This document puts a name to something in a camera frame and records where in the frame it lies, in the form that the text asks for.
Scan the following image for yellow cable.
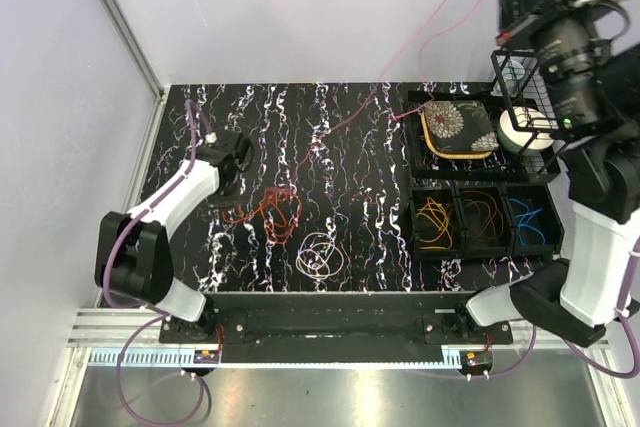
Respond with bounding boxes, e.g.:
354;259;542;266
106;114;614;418
415;196;457;252

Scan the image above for blue cable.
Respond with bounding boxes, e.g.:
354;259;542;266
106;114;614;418
509;196;549;248

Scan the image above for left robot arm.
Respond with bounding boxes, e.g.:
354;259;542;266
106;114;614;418
94;130;254;343

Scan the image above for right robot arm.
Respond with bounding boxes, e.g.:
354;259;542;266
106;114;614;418
453;0;639;347

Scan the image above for white cup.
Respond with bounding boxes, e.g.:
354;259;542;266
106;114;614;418
501;59;526;97

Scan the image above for black marble pattern mat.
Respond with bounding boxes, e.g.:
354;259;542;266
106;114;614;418
142;84;542;293

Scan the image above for white plate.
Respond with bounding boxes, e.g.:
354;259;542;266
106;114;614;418
498;106;554;156

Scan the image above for floral black cushion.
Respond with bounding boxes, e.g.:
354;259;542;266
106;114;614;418
420;100;499;160

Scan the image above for black tray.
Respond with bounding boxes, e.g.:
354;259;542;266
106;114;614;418
402;89;543;182

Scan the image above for black bin left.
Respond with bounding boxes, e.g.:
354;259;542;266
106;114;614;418
409;187;466;260

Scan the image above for black bin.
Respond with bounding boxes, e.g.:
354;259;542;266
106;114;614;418
504;184;564;256
458;186;514;258
409;187;466;260

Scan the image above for black bin middle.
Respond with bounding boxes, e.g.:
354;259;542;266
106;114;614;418
458;186;514;258

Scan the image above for black bin right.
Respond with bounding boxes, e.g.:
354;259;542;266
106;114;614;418
504;184;564;256

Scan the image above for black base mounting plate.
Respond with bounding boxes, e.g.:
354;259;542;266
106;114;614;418
159;292;513;346

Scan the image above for white cable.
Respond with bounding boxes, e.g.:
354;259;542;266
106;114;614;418
294;231;347;281

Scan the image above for black wire dish rack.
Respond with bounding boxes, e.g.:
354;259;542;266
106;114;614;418
490;48;561;183

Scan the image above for left aluminium frame post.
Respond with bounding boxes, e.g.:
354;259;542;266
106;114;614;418
99;0;165;101

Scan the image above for aluminium rail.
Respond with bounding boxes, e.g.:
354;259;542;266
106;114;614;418
64;309;611;371

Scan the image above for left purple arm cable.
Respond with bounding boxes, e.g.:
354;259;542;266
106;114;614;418
102;99;214;422

